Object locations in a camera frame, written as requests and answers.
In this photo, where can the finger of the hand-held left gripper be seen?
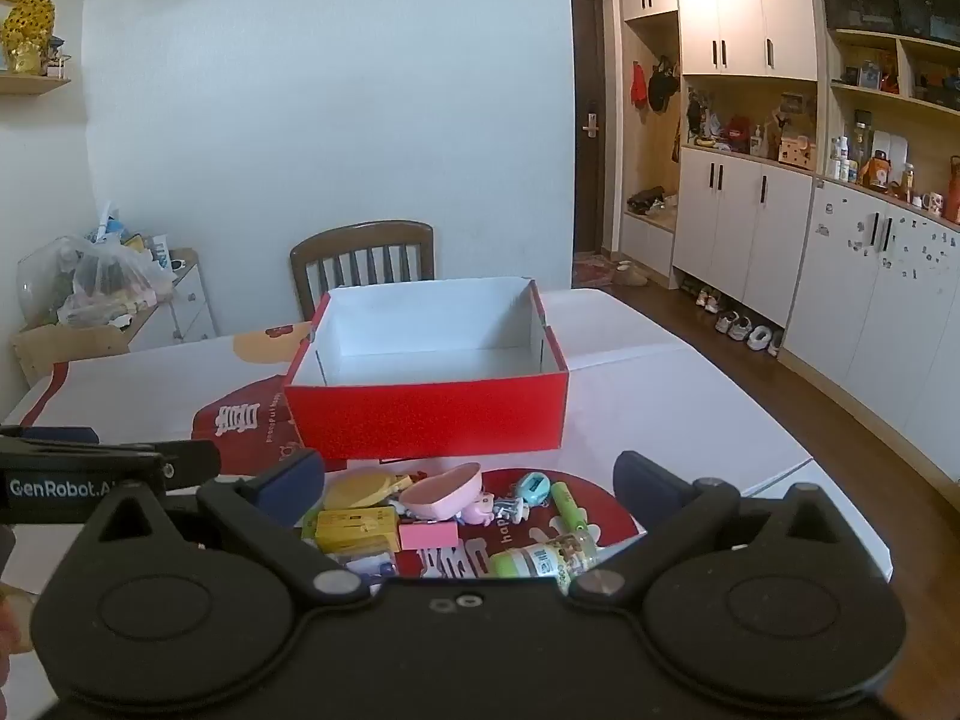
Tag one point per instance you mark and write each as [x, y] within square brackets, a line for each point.
[191, 461]

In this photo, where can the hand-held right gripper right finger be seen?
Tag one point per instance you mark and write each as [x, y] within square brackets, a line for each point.
[649, 484]

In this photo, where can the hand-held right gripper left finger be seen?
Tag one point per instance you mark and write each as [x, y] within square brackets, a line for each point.
[296, 476]

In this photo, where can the green white tube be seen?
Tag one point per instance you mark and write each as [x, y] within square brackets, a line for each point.
[308, 519]

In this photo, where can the yellow card pack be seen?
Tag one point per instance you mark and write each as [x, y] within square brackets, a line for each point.
[356, 529]

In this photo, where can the green marker tube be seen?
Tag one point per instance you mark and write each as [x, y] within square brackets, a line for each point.
[570, 514]

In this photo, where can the small teal item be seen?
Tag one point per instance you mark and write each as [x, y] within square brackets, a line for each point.
[534, 487]

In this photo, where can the jar with green lid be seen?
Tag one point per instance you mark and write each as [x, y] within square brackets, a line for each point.
[540, 559]

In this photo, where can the pink block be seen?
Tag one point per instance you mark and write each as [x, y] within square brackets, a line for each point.
[427, 536]

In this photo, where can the red cardboard box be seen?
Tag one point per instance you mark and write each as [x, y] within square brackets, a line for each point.
[427, 412]

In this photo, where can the pink heart dish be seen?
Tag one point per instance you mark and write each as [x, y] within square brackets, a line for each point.
[442, 493]

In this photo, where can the white drawer cabinet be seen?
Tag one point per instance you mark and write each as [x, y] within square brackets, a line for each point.
[180, 304]

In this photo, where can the white shoe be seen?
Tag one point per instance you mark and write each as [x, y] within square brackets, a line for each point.
[760, 337]
[705, 300]
[733, 325]

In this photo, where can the clear plastic bag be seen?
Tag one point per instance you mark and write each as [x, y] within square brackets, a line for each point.
[109, 277]

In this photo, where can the white shoe bench cabinet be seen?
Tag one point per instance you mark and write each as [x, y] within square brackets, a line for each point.
[649, 240]

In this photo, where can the dark wooden chair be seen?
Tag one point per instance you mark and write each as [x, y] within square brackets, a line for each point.
[360, 240]

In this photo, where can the white lower cabinet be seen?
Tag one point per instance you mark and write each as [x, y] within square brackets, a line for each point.
[742, 232]

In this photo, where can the large white sticker cabinet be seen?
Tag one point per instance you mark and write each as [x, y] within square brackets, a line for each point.
[877, 307]

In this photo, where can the dark door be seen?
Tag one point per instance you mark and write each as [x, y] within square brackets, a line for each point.
[592, 90]

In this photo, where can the red hanging cloth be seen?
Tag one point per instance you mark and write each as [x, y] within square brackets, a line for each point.
[637, 84]

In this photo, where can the gold flower ornament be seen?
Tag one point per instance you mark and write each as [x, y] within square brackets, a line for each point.
[28, 34]

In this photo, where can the white upper cabinet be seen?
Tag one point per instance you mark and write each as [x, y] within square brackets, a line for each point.
[746, 7]

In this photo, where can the wooden wall shelf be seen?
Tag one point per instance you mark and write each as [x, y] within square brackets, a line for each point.
[34, 84]

